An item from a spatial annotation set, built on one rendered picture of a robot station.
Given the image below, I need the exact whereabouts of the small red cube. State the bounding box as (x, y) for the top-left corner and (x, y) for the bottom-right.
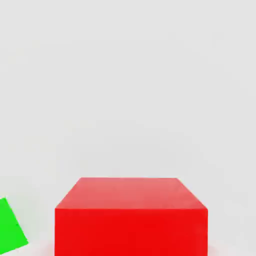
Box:
(54, 177), (209, 256)

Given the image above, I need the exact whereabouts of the small green cube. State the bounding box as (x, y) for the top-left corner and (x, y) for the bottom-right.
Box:
(0, 197), (29, 256)

